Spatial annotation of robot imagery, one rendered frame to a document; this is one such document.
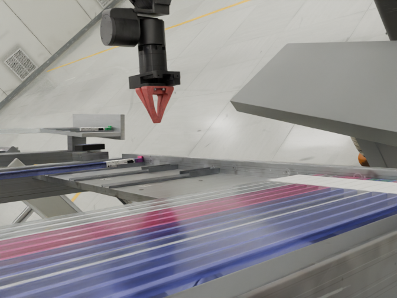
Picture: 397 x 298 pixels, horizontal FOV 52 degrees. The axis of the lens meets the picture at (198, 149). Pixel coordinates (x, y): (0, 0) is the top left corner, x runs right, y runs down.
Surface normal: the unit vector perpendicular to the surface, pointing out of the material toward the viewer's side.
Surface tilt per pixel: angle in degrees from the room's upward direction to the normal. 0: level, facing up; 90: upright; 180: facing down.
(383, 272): 90
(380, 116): 0
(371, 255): 90
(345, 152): 0
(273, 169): 48
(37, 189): 90
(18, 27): 90
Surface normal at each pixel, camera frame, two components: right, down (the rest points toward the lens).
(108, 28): -0.80, 0.09
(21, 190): 0.64, 0.02
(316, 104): -0.55, -0.70
